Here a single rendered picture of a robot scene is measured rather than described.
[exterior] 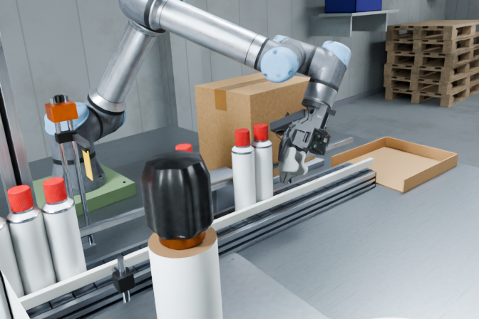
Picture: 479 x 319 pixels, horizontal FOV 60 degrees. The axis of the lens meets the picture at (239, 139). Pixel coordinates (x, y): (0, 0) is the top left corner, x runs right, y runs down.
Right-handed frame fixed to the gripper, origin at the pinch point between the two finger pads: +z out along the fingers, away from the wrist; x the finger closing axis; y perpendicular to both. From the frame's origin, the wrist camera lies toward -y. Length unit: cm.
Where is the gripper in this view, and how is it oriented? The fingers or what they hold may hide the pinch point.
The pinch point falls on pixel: (281, 176)
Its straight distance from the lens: 104.9
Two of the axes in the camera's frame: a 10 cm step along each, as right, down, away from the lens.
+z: -3.6, 9.3, -0.2
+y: 6.1, 2.2, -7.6
